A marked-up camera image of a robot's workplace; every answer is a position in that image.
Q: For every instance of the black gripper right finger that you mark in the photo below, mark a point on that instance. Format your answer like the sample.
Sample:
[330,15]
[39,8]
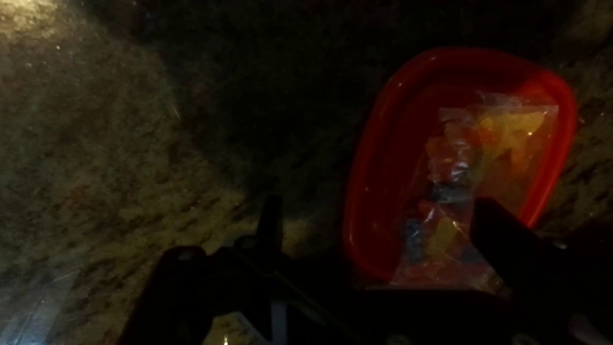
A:
[560,289]

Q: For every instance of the clear plastic snack pack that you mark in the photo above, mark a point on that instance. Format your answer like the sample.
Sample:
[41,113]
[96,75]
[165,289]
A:
[489,148]

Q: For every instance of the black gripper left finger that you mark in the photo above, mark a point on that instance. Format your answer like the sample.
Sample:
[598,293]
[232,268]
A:
[188,289]

